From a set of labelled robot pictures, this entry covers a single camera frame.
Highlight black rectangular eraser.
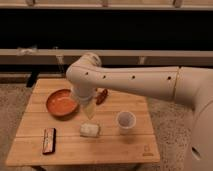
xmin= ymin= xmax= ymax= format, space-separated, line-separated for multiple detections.
xmin=42 ymin=128 xmax=56 ymax=155

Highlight wooden table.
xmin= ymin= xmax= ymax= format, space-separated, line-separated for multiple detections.
xmin=6 ymin=79 xmax=160 ymax=166

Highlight white sponge block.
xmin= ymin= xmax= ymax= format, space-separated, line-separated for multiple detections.
xmin=80 ymin=123 xmax=100 ymax=137

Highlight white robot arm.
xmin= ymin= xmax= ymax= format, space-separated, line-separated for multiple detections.
xmin=66 ymin=53 xmax=213 ymax=171

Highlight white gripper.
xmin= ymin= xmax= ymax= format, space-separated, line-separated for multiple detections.
xmin=71 ymin=87 xmax=96 ymax=119

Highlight red spoon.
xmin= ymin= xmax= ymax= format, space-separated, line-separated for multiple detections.
xmin=96 ymin=89 xmax=108 ymax=105

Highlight orange ceramic bowl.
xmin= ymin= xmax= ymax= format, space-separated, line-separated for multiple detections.
xmin=46 ymin=89 xmax=79 ymax=117

